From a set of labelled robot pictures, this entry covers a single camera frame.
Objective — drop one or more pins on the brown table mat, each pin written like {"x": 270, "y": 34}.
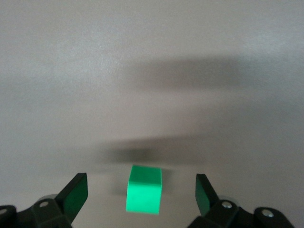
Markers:
{"x": 152, "y": 71}

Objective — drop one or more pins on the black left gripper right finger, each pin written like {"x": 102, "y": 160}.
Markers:
{"x": 204, "y": 197}

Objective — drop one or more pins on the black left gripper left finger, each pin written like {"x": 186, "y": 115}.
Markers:
{"x": 73, "y": 194}

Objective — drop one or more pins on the small green cube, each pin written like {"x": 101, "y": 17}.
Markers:
{"x": 143, "y": 192}

